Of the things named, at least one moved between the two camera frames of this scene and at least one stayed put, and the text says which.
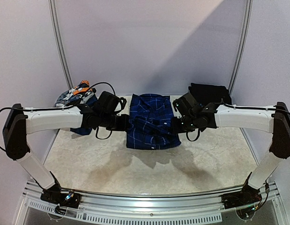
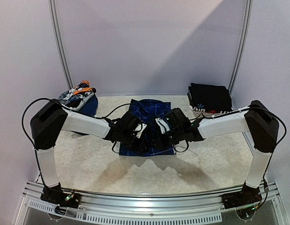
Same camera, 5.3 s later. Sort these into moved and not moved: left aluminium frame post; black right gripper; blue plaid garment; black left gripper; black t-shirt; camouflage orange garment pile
Moved: black left gripper; blue plaid garment; black right gripper
Not moved: black t-shirt; camouflage orange garment pile; left aluminium frame post
